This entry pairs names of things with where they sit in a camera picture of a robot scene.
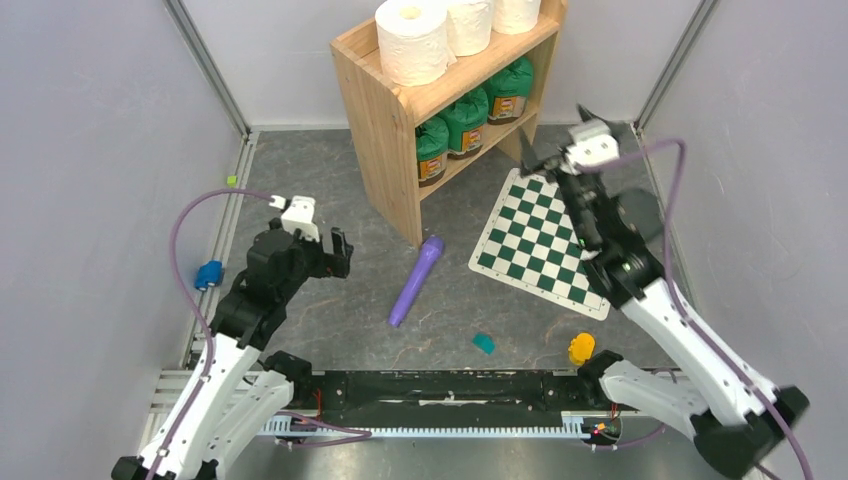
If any green roll orange label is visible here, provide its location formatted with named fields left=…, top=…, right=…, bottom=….
left=437, top=87, right=489, bottom=159

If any white toilet roll front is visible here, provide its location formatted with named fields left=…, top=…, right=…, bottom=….
left=492, top=0, right=541, bottom=35

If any white toilet roll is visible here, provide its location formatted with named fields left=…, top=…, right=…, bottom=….
left=445, top=0, right=493, bottom=57
left=492, top=0, right=541, bottom=35
left=374, top=0, right=456, bottom=87

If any white toilet roll back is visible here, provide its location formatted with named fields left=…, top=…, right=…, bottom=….
left=374, top=0, right=456, bottom=87

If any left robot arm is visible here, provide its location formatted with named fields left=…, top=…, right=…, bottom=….
left=111, top=220, right=354, bottom=479

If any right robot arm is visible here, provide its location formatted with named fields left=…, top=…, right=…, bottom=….
left=520, top=108, right=809, bottom=479

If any wooden shelf unit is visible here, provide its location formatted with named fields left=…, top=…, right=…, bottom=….
left=330, top=0, right=569, bottom=246

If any green white chessboard mat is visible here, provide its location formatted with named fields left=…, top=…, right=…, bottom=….
left=468, top=168, right=610, bottom=321

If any purple toy microphone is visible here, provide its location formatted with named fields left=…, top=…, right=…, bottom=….
left=387, top=236, right=445, bottom=328

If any blue toy car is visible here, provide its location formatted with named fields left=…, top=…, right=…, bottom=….
left=193, top=260, right=224, bottom=292

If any yellow toy piece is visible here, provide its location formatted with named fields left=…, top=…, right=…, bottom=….
left=567, top=332, right=596, bottom=366

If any teal small block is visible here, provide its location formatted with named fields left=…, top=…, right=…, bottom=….
left=472, top=332, right=496, bottom=355

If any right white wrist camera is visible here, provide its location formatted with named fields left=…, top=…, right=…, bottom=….
left=563, top=122, right=620, bottom=175

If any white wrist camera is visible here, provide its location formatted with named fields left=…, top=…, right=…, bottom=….
left=269, top=195, right=321, bottom=243
left=563, top=122, right=620, bottom=175

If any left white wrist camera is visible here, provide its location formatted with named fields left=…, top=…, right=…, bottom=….
left=269, top=195, right=321, bottom=243

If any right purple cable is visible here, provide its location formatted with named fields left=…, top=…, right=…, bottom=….
left=576, top=137, right=816, bottom=480

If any purple cable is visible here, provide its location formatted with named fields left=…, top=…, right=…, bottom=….
left=576, top=137, right=816, bottom=480
left=142, top=188, right=374, bottom=480

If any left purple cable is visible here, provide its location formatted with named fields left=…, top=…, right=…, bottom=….
left=142, top=188, right=374, bottom=480

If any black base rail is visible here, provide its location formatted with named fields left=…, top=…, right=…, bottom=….
left=287, top=370, right=613, bottom=429

